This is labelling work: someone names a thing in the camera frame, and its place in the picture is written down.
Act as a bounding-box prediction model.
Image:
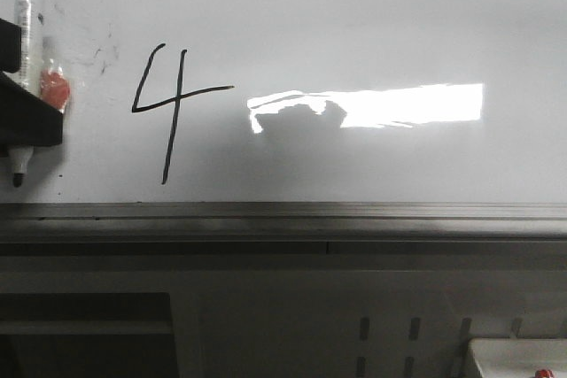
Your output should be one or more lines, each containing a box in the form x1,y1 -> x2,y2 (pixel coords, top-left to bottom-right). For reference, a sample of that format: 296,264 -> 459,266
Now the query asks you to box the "red round magnet taped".
40,60 -> 71,113

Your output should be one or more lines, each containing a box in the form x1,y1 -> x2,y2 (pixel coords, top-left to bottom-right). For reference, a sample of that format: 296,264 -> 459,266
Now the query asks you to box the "white plastic bin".
463,338 -> 566,377

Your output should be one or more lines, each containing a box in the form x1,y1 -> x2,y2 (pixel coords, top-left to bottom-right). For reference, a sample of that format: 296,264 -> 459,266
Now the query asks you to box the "grey slotted metal panel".
170,270 -> 566,377

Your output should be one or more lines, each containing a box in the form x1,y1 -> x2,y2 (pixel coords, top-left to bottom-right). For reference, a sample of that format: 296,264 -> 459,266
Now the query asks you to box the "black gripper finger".
1,73 -> 63,158
0,19 -> 21,73

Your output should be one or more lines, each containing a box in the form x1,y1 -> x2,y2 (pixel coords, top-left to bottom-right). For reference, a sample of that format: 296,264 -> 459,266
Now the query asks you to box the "small red object in bin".
534,369 -> 555,378

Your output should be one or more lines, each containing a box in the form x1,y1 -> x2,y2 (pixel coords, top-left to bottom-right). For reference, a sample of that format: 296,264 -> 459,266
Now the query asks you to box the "grey metal whiteboard tray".
1,202 -> 566,269

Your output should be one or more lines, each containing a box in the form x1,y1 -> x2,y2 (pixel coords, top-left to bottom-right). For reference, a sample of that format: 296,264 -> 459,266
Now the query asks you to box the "white marker pen black tip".
8,0 -> 44,188

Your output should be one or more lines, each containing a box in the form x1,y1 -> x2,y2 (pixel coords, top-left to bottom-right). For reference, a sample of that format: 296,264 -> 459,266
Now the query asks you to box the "white whiteboard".
1,0 -> 566,203

